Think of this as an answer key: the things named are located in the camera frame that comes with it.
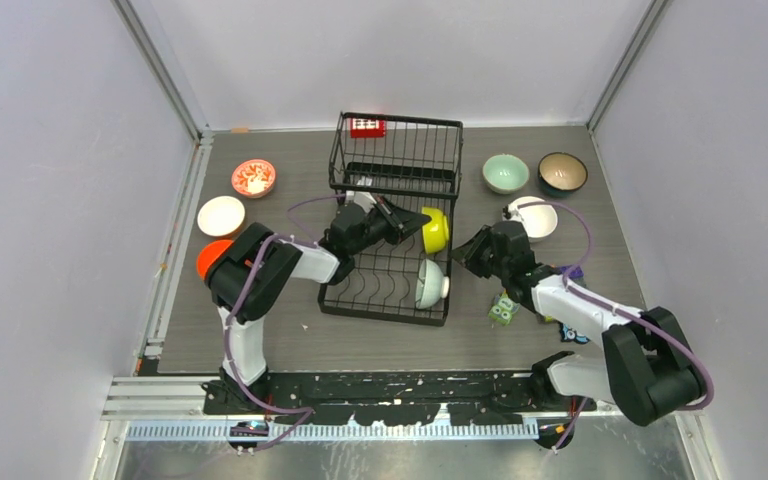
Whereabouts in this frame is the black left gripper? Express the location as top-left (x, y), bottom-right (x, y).
top-left (349, 195), bottom-right (432, 257)

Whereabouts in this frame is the yellow-green bowl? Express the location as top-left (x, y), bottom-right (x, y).
top-left (421, 206), bottom-right (450, 255)

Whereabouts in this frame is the mint textured bowl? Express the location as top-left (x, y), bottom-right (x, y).
top-left (415, 259), bottom-right (451, 310)

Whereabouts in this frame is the black wire dish rack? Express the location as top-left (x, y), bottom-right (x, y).
top-left (318, 112), bottom-right (464, 327)

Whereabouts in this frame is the white ribbed bowl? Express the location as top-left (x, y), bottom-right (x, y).
top-left (509, 196), bottom-right (558, 242)

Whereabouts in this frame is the celadon bowl with flower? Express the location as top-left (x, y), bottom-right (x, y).
top-left (482, 154), bottom-right (531, 194)

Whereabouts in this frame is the dark blue glazed bowl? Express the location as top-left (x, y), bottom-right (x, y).
top-left (537, 152), bottom-right (589, 198)

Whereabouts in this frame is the white bowl red floral pattern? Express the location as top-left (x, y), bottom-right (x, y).
top-left (231, 159), bottom-right (277, 198)

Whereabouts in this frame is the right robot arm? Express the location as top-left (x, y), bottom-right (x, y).
top-left (452, 221), bottom-right (714, 426)

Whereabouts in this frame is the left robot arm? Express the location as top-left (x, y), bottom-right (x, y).
top-left (196, 192), bottom-right (433, 414)

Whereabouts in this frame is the green owl toy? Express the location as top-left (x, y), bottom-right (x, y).
top-left (487, 292), bottom-right (520, 326)

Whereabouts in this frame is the grey building block plate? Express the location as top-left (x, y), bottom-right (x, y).
top-left (559, 265), bottom-right (584, 282)

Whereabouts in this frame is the red box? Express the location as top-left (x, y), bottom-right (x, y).
top-left (349, 117), bottom-right (387, 139)

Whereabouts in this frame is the blue owl card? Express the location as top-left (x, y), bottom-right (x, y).
top-left (559, 323), bottom-right (590, 345)

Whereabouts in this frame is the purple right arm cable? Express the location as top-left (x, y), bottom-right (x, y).
top-left (516, 199), bottom-right (717, 452)

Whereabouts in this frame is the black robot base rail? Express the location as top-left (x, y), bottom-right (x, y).
top-left (201, 370), bottom-right (580, 427)

